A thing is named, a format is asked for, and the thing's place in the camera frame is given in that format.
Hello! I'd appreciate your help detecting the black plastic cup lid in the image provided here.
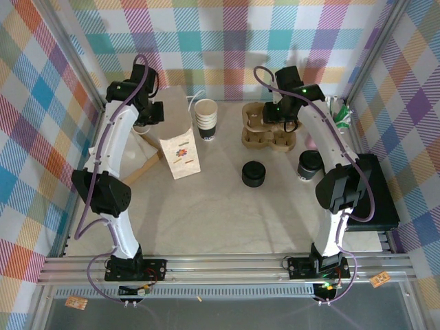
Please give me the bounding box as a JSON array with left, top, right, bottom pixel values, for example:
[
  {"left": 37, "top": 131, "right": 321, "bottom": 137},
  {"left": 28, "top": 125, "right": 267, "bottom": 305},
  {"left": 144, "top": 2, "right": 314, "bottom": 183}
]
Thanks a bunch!
[{"left": 298, "top": 149, "right": 325, "bottom": 172}]

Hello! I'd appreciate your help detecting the white flower print paper bag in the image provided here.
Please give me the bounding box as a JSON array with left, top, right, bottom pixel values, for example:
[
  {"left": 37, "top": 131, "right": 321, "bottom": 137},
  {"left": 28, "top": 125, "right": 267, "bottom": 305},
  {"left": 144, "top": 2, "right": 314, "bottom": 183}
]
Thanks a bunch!
[{"left": 133, "top": 86, "right": 204, "bottom": 180}]

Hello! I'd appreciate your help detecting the stack of paper cups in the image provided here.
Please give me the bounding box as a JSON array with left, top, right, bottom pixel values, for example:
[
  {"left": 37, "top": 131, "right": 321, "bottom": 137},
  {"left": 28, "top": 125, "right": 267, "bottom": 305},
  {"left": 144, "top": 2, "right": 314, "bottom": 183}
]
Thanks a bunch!
[{"left": 193, "top": 98, "right": 219, "bottom": 142}]

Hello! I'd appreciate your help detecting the cardboard napkin box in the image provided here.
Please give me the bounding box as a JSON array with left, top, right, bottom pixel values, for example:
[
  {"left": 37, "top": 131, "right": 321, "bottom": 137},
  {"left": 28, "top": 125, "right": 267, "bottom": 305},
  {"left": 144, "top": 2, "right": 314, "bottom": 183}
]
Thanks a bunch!
[{"left": 122, "top": 132, "right": 163, "bottom": 188}]

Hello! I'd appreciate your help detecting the black flat case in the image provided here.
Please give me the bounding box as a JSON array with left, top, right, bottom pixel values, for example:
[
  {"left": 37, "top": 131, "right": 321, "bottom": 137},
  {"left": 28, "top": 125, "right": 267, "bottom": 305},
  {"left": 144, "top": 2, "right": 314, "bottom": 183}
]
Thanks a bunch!
[{"left": 345, "top": 153, "right": 402, "bottom": 232}]

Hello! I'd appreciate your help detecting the small controller board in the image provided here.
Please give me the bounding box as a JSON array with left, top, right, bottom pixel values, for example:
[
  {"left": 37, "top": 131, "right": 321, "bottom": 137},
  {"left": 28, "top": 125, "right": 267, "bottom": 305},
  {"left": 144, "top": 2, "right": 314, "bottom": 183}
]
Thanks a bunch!
[
  {"left": 313, "top": 280, "right": 341, "bottom": 293},
  {"left": 118, "top": 283, "right": 153, "bottom": 298}
]

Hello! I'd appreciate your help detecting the small orange tag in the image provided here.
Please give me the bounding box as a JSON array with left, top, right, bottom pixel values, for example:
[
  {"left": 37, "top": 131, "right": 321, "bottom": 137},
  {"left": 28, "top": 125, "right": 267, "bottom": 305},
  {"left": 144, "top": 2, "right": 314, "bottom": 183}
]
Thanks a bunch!
[
  {"left": 369, "top": 272, "right": 390, "bottom": 289},
  {"left": 65, "top": 296, "right": 88, "bottom": 311}
]

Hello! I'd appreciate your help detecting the grey metal shelf plate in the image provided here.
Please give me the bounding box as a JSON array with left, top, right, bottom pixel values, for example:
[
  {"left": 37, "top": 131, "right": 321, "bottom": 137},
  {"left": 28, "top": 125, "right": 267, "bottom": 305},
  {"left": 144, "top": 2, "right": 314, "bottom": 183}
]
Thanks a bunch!
[{"left": 43, "top": 295, "right": 415, "bottom": 330}]

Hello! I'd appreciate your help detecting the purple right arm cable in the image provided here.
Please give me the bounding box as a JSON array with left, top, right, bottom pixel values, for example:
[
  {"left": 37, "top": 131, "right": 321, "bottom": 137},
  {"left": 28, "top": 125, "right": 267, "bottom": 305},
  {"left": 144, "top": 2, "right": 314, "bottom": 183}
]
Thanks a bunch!
[{"left": 253, "top": 65, "right": 375, "bottom": 306}]

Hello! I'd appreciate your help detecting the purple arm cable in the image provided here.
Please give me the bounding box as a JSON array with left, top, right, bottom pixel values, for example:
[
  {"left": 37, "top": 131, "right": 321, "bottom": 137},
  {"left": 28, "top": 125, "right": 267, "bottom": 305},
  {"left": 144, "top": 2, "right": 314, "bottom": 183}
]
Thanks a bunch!
[
  {"left": 74, "top": 54, "right": 152, "bottom": 306},
  {"left": 253, "top": 65, "right": 375, "bottom": 306}
]

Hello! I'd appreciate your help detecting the aluminium frame post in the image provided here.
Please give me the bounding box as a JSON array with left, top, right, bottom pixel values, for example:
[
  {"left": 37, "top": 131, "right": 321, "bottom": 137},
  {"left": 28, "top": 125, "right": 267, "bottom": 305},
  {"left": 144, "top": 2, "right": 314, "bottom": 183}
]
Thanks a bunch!
[
  {"left": 342, "top": 0, "right": 412, "bottom": 107},
  {"left": 36, "top": 0, "right": 107, "bottom": 111}
]

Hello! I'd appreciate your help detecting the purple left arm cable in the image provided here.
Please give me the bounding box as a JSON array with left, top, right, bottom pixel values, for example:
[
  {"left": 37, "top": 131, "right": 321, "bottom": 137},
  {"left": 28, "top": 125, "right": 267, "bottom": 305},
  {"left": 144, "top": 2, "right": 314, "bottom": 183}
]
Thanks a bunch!
[{"left": 74, "top": 54, "right": 152, "bottom": 306}]

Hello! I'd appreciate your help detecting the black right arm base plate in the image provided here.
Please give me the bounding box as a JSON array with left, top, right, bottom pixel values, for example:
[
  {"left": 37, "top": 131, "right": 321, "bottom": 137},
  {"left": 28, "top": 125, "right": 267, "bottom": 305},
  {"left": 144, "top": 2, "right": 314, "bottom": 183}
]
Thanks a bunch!
[{"left": 287, "top": 256, "right": 351, "bottom": 280}]

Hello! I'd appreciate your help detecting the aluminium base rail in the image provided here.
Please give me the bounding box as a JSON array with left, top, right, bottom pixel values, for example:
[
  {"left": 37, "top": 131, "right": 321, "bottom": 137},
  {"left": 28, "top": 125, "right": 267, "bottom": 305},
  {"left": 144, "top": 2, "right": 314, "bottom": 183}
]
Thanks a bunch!
[{"left": 36, "top": 253, "right": 417, "bottom": 286}]

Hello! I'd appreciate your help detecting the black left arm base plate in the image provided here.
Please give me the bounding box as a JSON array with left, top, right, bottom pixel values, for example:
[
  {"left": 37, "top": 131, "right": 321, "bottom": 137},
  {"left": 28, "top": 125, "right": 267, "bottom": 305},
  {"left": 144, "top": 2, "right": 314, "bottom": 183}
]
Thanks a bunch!
[{"left": 104, "top": 256, "right": 168, "bottom": 283}]

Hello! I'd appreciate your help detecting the slotted grey cable duct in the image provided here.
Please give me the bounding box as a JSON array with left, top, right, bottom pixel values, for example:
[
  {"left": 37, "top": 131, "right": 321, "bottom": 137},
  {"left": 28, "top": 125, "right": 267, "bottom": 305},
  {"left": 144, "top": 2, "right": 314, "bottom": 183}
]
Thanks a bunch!
[{"left": 54, "top": 287, "right": 319, "bottom": 300}]

